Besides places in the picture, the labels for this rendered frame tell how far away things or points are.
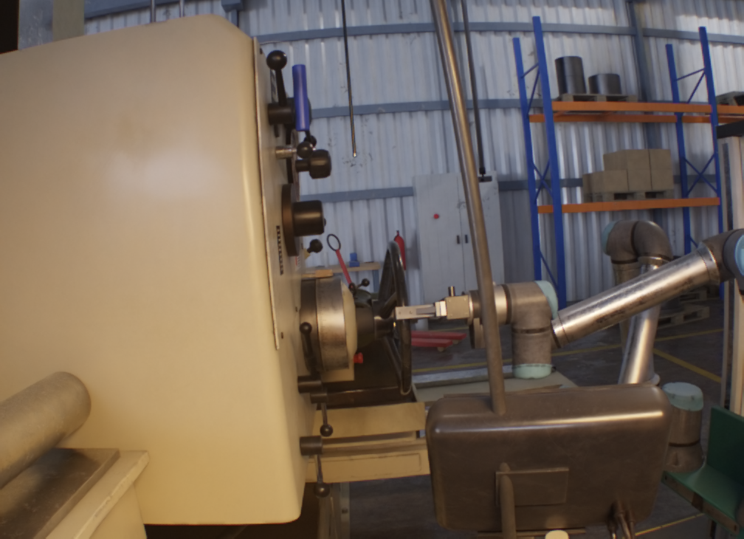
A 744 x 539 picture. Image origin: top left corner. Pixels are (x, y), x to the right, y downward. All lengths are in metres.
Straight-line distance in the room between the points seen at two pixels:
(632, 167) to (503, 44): 2.88
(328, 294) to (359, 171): 7.50
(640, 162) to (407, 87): 3.68
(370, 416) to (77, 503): 1.24
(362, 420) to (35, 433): 1.27
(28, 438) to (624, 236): 1.68
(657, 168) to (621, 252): 6.88
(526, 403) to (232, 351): 0.44
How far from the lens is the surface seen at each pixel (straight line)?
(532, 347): 1.28
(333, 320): 1.31
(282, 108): 1.00
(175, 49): 0.95
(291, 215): 1.09
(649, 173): 8.69
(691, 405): 2.01
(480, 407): 0.78
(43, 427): 0.87
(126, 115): 0.95
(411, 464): 2.16
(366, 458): 2.14
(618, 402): 0.79
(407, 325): 1.24
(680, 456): 2.06
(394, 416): 1.90
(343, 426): 1.91
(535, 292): 1.27
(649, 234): 1.85
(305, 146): 1.07
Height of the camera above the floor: 1.55
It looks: 5 degrees down
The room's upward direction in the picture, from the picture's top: 5 degrees counter-clockwise
